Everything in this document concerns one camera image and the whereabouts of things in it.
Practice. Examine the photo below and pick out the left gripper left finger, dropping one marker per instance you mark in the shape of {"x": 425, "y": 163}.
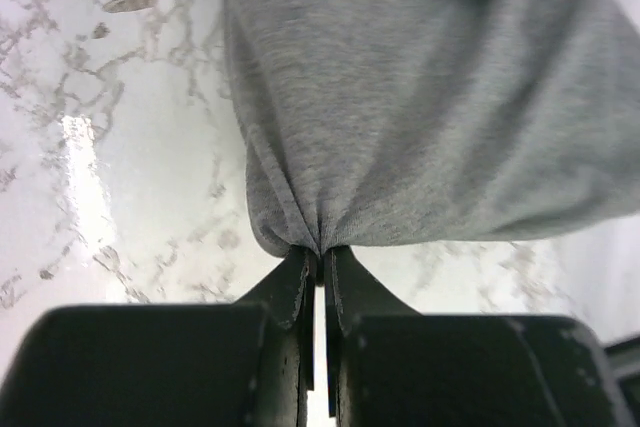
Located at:
{"x": 245, "y": 363}

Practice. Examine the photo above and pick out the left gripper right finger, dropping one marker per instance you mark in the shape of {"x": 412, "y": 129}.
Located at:
{"x": 389, "y": 365}

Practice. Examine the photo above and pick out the grey t shirt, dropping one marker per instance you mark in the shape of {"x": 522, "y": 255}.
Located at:
{"x": 395, "y": 122}

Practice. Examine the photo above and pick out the aluminium extrusion rail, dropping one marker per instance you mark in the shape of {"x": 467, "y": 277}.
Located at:
{"x": 624, "y": 358}

